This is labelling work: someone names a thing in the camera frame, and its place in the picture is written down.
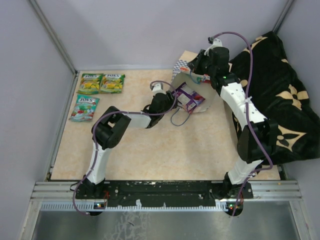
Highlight aluminium frame rail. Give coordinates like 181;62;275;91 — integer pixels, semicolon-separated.
31;180;302;202

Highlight fruits candy bag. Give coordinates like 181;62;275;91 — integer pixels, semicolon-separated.
196;75;211;84

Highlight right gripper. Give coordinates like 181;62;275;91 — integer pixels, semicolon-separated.
187;49;216;77

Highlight black floral blanket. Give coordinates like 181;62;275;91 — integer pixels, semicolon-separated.
229;31;320;165

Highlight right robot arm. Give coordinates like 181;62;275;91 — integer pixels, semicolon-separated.
188;46;278;200

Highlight teal snack bag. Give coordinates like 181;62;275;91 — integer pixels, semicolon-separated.
69;94;100;122

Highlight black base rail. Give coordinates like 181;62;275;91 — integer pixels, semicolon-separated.
75;179;253;208

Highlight purple snack bag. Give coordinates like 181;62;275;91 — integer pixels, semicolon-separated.
173;82;205;114

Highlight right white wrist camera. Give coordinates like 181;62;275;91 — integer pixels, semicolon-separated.
204;36;223;56

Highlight blue checkered paper bag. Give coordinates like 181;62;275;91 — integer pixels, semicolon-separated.
170;50;217;127

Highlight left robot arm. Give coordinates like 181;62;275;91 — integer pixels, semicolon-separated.
74;90;178;199

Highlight green candy bag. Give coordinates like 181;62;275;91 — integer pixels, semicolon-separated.
77;73;103;95
99;74;126;94

